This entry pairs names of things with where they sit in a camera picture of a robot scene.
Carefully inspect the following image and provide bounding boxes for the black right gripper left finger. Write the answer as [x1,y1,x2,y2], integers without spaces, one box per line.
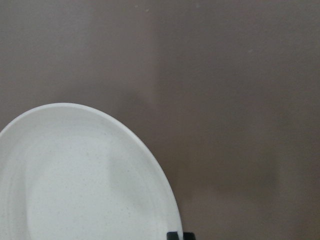
[166,231,179,240]

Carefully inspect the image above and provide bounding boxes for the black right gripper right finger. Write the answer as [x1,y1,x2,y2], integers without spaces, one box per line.
[183,232,196,240]

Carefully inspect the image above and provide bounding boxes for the white round plate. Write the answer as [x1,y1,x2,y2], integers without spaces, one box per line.
[0,103,183,240]

